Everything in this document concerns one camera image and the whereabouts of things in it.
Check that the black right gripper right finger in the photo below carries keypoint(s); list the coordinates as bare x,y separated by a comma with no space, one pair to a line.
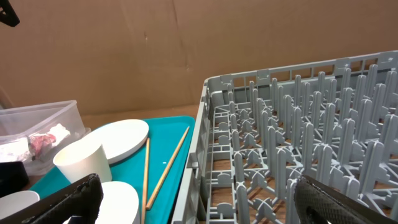
316,202

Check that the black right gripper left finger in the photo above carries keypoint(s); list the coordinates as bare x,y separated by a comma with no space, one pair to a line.
79,203

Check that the cream paper cup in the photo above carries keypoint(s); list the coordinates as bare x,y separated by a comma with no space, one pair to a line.
81,158

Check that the red snack wrapper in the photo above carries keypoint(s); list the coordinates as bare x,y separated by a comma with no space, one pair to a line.
37,144

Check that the white bowl with rice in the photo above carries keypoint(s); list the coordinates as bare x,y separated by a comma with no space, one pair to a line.
17,201

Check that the white napkin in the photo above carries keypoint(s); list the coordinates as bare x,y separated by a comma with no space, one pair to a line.
18,150

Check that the grey dishwasher rack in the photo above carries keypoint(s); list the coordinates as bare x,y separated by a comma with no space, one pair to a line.
257,132

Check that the white empty bowl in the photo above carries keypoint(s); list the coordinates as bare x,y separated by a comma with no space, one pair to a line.
120,204

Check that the white round plate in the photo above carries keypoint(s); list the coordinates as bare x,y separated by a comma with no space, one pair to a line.
120,139

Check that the black plastic tray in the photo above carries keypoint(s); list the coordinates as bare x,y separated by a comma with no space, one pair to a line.
13,177

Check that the wooden chopstick left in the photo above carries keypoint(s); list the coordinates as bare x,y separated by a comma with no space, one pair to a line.
145,182

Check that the wooden chopstick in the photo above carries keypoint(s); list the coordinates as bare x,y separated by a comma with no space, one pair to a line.
145,182
166,171

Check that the clear plastic bin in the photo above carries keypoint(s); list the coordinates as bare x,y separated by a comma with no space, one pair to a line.
25,121

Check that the wooden chopstick right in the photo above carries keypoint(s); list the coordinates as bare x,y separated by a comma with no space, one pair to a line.
166,171

